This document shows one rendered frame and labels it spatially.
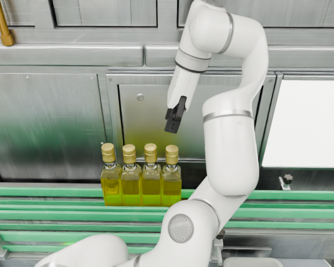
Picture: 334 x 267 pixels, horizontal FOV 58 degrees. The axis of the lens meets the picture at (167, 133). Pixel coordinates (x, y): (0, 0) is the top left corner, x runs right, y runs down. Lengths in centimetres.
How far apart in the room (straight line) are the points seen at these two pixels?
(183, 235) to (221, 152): 14
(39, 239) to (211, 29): 71
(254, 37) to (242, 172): 26
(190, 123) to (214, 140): 44
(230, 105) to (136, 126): 49
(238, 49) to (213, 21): 7
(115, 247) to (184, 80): 36
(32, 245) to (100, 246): 42
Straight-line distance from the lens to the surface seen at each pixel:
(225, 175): 47
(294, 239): 106
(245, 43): 59
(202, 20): 56
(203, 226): 45
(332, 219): 106
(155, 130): 93
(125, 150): 81
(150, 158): 82
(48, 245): 96
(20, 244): 99
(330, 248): 114
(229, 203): 58
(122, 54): 83
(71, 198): 105
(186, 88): 66
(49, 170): 117
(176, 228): 46
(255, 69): 58
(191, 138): 95
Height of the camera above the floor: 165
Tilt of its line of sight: 35 degrees down
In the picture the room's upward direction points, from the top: straight up
